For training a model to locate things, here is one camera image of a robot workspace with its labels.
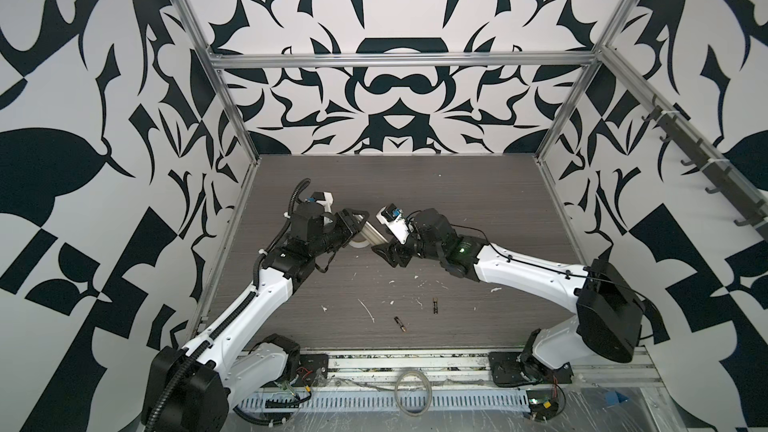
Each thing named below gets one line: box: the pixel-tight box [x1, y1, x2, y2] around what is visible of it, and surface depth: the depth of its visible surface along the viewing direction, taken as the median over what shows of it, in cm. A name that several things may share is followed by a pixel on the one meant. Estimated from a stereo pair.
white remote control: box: [360, 221, 389, 245], surface depth 77 cm
